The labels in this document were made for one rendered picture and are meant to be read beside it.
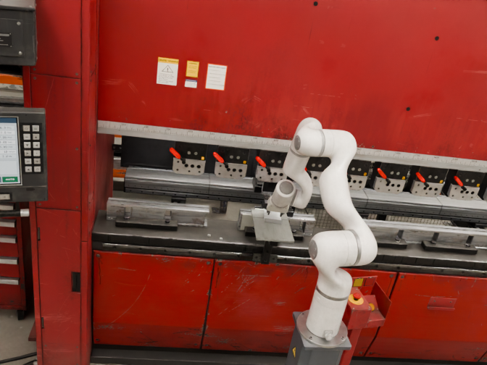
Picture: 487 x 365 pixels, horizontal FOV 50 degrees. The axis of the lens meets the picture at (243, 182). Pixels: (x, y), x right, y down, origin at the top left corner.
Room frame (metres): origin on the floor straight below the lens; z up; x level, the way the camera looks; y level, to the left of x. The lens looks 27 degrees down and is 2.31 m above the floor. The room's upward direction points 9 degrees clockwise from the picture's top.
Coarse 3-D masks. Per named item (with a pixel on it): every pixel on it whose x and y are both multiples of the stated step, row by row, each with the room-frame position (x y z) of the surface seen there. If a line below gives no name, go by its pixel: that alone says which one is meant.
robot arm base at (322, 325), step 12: (312, 300) 1.48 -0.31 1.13; (324, 300) 1.43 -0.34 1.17; (312, 312) 1.45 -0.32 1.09; (324, 312) 1.42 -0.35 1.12; (336, 312) 1.42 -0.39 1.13; (300, 324) 1.47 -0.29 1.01; (312, 324) 1.44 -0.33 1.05; (324, 324) 1.42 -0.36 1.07; (336, 324) 1.43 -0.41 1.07; (312, 336) 1.42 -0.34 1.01; (324, 336) 1.41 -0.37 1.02; (336, 336) 1.44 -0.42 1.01
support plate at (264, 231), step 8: (256, 216) 2.20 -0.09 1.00; (256, 224) 2.13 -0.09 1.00; (264, 224) 2.14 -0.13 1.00; (272, 224) 2.15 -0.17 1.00; (288, 224) 2.18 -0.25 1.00; (256, 232) 2.05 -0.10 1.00; (264, 232) 2.06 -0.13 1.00; (272, 232) 2.07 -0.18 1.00; (280, 232) 2.09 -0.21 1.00; (288, 232) 2.10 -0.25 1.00; (272, 240) 2.02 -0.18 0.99; (280, 240) 2.02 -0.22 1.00; (288, 240) 2.03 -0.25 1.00
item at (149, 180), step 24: (144, 168) 2.54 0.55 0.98; (144, 192) 2.43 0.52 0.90; (168, 192) 2.45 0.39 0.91; (192, 192) 2.47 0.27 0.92; (216, 192) 2.49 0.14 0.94; (240, 192) 2.51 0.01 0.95; (312, 192) 2.58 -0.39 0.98; (360, 192) 2.68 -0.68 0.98; (408, 192) 2.79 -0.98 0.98; (408, 216) 2.67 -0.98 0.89; (432, 216) 2.69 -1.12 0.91; (456, 216) 2.72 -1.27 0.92; (480, 216) 2.73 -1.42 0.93
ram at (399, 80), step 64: (128, 0) 2.14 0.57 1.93; (192, 0) 2.18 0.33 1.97; (256, 0) 2.22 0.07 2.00; (320, 0) 2.26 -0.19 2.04; (384, 0) 2.30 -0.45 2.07; (448, 0) 2.35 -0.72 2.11; (128, 64) 2.14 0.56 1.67; (256, 64) 2.23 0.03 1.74; (320, 64) 2.27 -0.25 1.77; (384, 64) 2.31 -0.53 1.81; (448, 64) 2.36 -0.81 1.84; (192, 128) 2.19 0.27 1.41; (256, 128) 2.23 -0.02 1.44; (384, 128) 2.33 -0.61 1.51; (448, 128) 2.38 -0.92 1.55
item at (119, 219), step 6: (120, 216) 2.14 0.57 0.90; (120, 222) 2.10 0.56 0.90; (126, 222) 2.10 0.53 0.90; (132, 222) 2.11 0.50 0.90; (138, 222) 2.11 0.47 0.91; (144, 222) 2.12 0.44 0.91; (150, 222) 2.13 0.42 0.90; (156, 222) 2.14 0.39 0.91; (162, 222) 2.15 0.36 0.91; (174, 222) 2.17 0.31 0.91; (144, 228) 2.12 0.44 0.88; (150, 228) 2.12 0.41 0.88; (156, 228) 2.12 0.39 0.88; (162, 228) 2.13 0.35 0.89; (168, 228) 2.13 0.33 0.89; (174, 228) 2.14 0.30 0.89
